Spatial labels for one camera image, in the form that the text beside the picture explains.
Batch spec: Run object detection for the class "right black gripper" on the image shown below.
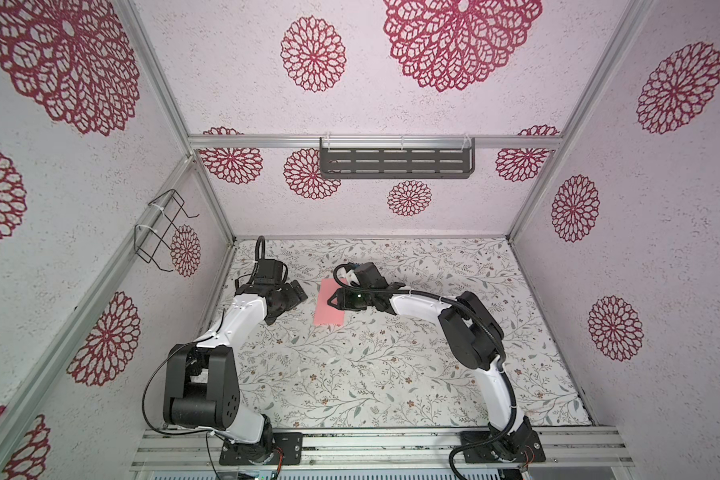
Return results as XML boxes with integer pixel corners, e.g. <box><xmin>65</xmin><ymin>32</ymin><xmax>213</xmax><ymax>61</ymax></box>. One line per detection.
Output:
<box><xmin>326</xmin><ymin>287</ymin><xmax>375</xmax><ymax>310</ymax></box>

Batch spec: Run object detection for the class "pink square paper sheet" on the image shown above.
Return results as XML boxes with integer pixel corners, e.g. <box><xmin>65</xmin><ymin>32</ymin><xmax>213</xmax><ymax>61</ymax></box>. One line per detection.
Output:
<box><xmin>313</xmin><ymin>278</ymin><xmax>345</xmax><ymax>327</ymax></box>

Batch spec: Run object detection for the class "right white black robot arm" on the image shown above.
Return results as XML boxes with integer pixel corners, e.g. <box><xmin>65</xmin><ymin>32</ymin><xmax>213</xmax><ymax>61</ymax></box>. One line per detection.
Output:
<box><xmin>325</xmin><ymin>287</ymin><xmax>531</xmax><ymax>452</ymax></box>

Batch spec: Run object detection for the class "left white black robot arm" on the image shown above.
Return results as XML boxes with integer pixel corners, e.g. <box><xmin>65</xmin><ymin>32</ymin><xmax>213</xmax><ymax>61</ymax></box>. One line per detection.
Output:
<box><xmin>163</xmin><ymin>280</ymin><xmax>308</xmax><ymax>445</ymax></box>

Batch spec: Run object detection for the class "dark grey slotted wall shelf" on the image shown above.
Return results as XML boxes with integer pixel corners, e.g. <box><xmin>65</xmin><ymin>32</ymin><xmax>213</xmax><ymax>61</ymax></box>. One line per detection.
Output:
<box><xmin>318</xmin><ymin>138</ymin><xmax>476</xmax><ymax>180</ymax></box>

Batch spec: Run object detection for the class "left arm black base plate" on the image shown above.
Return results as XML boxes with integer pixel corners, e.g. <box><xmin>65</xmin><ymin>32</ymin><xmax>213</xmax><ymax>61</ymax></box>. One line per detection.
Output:
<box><xmin>219</xmin><ymin>432</ymin><xmax>304</xmax><ymax>467</ymax></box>

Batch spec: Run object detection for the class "black wire wall rack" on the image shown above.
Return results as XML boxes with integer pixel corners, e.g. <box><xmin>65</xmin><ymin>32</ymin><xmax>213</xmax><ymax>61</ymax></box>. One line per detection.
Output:
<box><xmin>132</xmin><ymin>188</ymin><xmax>198</xmax><ymax>273</ymax></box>

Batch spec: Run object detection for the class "aluminium front rail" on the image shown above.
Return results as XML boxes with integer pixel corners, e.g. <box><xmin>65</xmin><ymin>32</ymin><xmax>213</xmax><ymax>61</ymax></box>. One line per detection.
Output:
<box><xmin>127</xmin><ymin>426</ymin><xmax>635</xmax><ymax>474</ymax></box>

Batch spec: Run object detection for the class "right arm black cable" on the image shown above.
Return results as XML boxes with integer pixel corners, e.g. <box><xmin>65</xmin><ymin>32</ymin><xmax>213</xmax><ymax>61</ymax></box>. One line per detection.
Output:
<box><xmin>332</xmin><ymin>262</ymin><xmax>517</xmax><ymax>480</ymax></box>

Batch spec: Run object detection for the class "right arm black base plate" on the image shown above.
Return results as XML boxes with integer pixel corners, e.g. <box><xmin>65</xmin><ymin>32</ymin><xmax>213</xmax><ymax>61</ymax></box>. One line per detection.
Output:
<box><xmin>459</xmin><ymin>430</ymin><xmax>547</xmax><ymax>464</ymax></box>

